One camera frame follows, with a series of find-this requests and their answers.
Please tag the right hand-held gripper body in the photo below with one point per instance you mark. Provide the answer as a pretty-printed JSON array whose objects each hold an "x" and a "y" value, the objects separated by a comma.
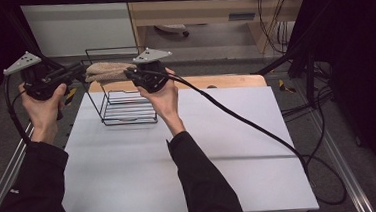
[{"x": 152, "y": 76}]

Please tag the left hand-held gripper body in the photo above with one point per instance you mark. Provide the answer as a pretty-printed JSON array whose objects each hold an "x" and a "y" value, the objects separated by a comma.
[{"x": 39, "y": 84}]

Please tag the brown towel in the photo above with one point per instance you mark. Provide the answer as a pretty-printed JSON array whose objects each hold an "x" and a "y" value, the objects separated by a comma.
[{"x": 106, "y": 72}]

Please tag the person's right hand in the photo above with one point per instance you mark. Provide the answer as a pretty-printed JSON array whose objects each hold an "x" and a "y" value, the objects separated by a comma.
[{"x": 166, "y": 104}]

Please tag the person's left hand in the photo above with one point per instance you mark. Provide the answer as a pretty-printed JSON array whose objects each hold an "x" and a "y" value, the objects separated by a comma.
[{"x": 43, "y": 116}]

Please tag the yellow black tape marker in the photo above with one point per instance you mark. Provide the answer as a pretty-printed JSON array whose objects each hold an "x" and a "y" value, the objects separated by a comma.
[
  {"x": 71, "y": 94},
  {"x": 285, "y": 86}
]

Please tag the white cabinet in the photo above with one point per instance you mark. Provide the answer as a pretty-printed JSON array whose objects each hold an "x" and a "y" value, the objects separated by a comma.
[{"x": 77, "y": 27}]

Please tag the office chair base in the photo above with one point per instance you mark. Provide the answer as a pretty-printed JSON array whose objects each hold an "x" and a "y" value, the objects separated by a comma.
[{"x": 172, "y": 28}]

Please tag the wooden table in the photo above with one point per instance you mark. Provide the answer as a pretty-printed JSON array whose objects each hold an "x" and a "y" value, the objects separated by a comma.
[{"x": 224, "y": 80}]

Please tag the light wooden desk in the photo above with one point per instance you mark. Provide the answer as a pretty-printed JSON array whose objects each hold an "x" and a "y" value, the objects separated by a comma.
[{"x": 196, "y": 11}]

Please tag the white board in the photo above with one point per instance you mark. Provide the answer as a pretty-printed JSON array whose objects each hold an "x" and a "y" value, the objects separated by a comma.
[{"x": 213, "y": 167}]

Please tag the aluminium floor rail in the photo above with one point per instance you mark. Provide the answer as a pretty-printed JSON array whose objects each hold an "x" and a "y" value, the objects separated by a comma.
[
  {"x": 344, "y": 168},
  {"x": 4, "y": 185}
]

